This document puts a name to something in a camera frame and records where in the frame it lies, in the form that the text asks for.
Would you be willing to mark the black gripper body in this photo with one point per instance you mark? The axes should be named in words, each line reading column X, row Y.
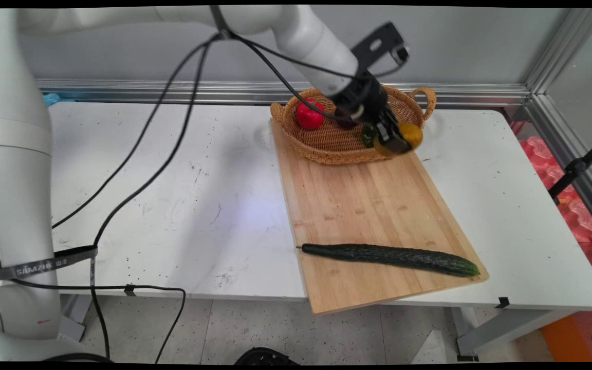
column 365, row 97

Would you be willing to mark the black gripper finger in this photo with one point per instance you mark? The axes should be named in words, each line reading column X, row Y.
column 394, row 137

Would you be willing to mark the yellow-brown toy potato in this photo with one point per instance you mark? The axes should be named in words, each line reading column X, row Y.
column 413, row 134

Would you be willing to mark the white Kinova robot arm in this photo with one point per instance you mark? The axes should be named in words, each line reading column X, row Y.
column 18, row 154

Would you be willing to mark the green toy bell pepper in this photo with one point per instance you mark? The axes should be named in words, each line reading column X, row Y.
column 369, row 134

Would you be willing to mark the dark purple toy onion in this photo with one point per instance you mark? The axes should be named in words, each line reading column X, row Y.
column 346, row 123

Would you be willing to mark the red toy bell pepper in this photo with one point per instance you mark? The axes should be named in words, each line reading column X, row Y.
column 309, row 115

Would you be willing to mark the bamboo cutting board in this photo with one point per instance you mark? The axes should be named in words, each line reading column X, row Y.
column 368, row 216

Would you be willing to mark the long green cucumber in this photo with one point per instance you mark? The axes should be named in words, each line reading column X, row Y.
column 393, row 256

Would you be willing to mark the black tripod stand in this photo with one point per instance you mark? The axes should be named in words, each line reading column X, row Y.
column 576, row 168

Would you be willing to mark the black table edge clip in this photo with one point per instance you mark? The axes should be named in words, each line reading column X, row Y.
column 130, row 289
column 502, row 302

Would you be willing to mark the red foam mat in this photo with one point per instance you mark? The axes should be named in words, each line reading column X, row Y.
column 578, row 216

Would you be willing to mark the grey table leg with foot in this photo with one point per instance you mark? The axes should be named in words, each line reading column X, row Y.
column 501, row 329

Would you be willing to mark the round black object on floor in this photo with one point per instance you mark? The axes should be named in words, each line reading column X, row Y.
column 265, row 356

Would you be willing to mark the orange floor mat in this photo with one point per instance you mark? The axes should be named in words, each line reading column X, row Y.
column 563, row 339

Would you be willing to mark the blue foam mat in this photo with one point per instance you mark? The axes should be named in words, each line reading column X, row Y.
column 53, row 98

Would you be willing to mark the grey table leg plain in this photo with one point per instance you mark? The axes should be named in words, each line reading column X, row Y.
column 75, row 318

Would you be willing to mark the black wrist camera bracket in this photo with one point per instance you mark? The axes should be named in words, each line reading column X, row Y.
column 386, row 38

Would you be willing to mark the horizontal aluminium frame rail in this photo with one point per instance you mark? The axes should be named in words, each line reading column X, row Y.
column 455, row 92

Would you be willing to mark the sloping aluminium frame rail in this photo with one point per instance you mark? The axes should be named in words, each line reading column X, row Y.
column 568, row 149

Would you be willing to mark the upright aluminium frame post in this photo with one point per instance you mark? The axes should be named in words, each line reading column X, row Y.
column 563, row 46

